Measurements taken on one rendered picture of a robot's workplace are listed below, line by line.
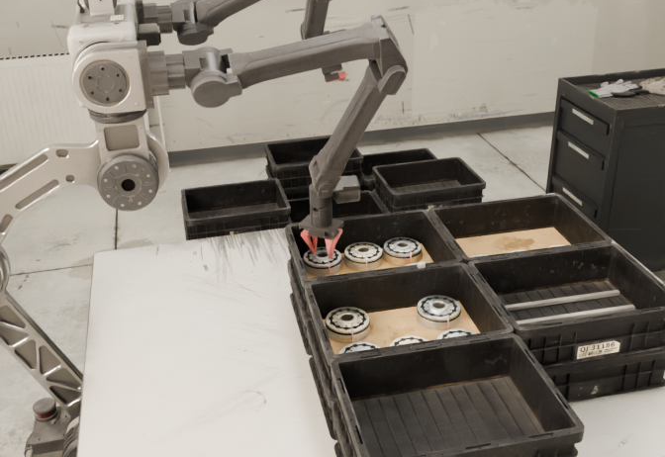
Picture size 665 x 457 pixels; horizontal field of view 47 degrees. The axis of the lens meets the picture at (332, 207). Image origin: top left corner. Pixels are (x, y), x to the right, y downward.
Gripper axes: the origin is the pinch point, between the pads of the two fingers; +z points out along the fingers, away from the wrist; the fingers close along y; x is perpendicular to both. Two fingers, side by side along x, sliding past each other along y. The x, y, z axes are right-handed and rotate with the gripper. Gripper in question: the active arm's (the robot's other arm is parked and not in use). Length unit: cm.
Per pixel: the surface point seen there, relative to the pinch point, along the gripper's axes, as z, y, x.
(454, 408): 4, -49, 39
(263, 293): 17.2, 18.8, 0.8
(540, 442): -6, -68, 52
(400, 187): 39, 25, -124
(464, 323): 3.9, -42.3, 10.4
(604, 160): 21, -55, -143
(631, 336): 0, -78, 5
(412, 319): 3.9, -30.5, 13.9
